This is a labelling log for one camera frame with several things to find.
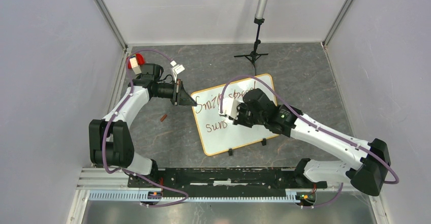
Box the red marker cap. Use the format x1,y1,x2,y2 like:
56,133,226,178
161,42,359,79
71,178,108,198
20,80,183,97
160,114,167,122

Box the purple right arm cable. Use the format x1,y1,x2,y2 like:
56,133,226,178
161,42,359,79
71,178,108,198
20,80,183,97
219,75,400,209

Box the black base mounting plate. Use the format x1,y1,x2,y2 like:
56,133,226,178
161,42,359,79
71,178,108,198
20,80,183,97
148,167,328,198

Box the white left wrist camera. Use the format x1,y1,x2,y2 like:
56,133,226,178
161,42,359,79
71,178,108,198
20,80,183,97
170,60,185,81

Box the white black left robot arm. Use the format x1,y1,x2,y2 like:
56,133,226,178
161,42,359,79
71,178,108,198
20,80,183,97
89,61,197,187

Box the yellow framed whiteboard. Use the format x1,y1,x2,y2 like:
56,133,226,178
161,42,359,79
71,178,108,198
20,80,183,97
190,74,280,157

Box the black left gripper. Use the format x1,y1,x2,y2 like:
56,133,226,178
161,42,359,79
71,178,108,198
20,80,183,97
153,79,197,107

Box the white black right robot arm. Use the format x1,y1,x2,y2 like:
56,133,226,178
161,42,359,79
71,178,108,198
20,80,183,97
222,89,391,196

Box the black tripod camera stand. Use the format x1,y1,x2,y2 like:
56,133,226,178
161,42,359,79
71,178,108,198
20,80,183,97
234,0,268,75

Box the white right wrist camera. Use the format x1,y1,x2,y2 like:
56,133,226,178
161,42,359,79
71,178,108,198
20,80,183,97
218,98,242,120

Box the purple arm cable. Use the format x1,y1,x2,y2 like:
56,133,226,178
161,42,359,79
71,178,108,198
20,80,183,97
219,75,400,209
101,49,189,208

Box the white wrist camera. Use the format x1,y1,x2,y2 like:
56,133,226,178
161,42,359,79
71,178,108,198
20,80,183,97
218,98,242,120
170,60,185,81

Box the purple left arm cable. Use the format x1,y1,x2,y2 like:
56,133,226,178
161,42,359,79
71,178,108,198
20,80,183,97
101,49,189,208

